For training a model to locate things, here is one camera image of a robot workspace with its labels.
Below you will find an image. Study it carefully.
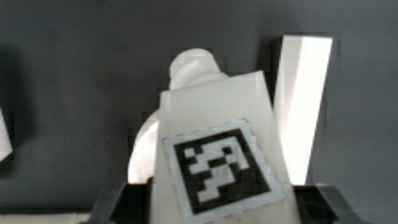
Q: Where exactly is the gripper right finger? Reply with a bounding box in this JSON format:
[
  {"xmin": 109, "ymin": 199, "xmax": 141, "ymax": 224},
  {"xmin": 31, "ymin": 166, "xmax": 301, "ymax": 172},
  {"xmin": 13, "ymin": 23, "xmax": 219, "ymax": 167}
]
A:
[{"xmin": 294, "ymin": 184, "xmax": 372, "ymax": 224}]

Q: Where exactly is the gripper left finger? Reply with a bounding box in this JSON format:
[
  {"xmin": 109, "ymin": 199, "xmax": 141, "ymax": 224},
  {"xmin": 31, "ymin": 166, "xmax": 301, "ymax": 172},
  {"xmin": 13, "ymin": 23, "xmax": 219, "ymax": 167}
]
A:
[{"xmin": 88, "ymin": 182, "xmax": 152, "ymax": 224}]

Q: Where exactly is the white stool leg with tag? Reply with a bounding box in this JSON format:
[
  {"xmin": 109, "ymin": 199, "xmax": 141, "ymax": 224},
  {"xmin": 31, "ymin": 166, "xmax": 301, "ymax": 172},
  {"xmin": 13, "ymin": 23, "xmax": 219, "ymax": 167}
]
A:
[{"xmin": 129, "ymin": 49, "xmax": 301, "ymax": 224}]

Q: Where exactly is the white right rail wall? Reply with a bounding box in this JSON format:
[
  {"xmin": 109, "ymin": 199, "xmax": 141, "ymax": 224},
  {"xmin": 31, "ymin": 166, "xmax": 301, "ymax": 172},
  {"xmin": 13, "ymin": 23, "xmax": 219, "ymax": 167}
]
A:
[{"xmin": 274, "ymin": 35, "xmax": 333, "ymax": 185}]

